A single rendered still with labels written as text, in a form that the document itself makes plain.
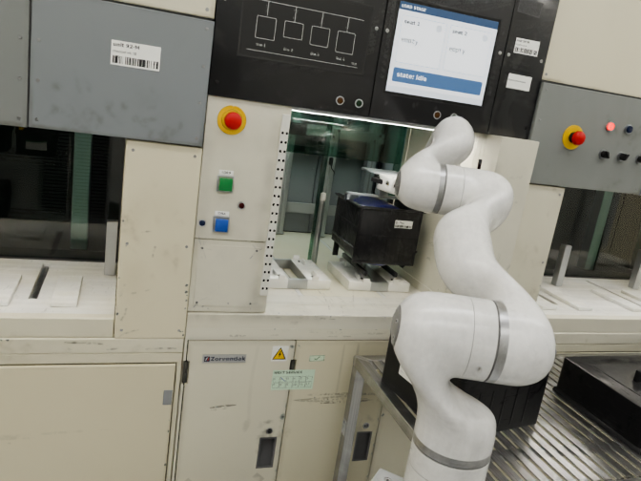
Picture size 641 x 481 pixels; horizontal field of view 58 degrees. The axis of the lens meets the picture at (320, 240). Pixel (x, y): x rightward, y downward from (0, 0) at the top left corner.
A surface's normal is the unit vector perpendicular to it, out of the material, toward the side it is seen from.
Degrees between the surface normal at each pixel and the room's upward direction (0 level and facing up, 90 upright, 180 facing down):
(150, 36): 90
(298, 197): 90
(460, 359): 102
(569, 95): 90
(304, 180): 90
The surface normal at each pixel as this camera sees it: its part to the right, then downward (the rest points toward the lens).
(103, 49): 0.31, 0.28
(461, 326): 0.04, -0.31
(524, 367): -0.04, 0.37
